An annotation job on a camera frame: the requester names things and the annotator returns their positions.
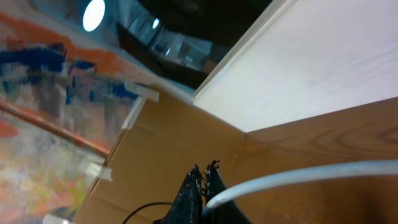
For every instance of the colourful painted wall panel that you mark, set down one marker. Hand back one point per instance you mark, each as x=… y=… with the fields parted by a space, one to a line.
x=66 y=96

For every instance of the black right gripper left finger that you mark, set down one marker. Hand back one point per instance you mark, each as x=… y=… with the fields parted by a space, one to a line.
x=187 y=206

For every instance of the cardboard box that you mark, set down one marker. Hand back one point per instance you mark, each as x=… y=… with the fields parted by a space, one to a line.
x=150 y=161

